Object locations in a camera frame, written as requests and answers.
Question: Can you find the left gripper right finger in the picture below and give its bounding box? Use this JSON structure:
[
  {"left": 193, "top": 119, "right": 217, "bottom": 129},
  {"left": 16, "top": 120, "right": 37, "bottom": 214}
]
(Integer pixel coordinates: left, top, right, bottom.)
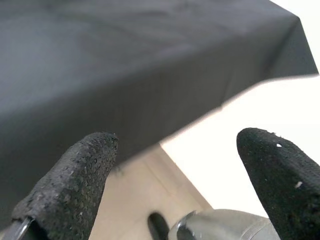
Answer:
[{"left": 236, "top": 127, "right": 320, "bottom": 240}]

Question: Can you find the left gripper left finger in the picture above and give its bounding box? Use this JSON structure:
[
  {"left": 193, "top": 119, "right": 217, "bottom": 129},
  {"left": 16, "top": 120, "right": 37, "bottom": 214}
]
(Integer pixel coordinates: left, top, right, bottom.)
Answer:
[{"left": 4, "top": 131, "right": 120, "bottom": 240}]

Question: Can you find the black left robot foot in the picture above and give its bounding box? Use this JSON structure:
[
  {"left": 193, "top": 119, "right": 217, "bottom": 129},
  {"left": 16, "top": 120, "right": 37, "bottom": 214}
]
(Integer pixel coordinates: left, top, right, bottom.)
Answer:
[{"left": 146, "top": 211, "right": 170, "bottom": 240}]

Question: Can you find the black table cloth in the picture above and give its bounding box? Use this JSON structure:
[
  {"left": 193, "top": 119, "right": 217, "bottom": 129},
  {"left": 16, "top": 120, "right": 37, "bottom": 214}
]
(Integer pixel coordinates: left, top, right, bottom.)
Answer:
[{"left": 0, "top": 0, "right": 320, "bottom": 226}]

